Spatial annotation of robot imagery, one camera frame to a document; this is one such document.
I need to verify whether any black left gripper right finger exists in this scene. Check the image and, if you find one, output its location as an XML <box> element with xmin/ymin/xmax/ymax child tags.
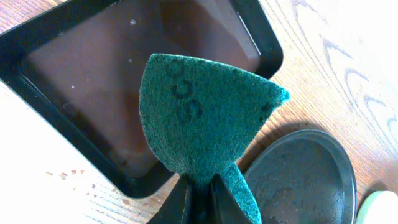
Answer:
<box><xmin>210</xmin><ymin>174</ymin><xmax>252</xmax><ymax>224</ymax></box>

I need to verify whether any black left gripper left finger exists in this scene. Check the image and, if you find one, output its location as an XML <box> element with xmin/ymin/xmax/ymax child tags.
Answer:
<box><xmin>147</xmin><ymin>175</ymin><xmax>193</xmax><ymax>224</ymax></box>

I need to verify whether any green and yellow sponge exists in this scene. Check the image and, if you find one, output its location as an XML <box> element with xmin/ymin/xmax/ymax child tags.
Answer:
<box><xmin>139</xmin><ymin>54</ymin><xmax>290</xmax><ymax>223</ymax></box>

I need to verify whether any light green plate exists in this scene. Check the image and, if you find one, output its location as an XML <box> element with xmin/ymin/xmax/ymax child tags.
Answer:
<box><xmin>356</xmin><ymin>191</ymin><xmax>397</xmax><ymax>224</ymax></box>

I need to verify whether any black round tray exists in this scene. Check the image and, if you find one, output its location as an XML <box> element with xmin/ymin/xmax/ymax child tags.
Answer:
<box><xmin>244</xmin><ymin>129</ymin><xmax>357</xmax><ymax>224</ymax></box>

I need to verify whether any black rectangular water tray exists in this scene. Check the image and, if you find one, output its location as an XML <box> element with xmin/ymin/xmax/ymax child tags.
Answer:
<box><xmin>1</xmin><ymin>0</ymin><xmax>283</xmax><ymax>198</ymax></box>

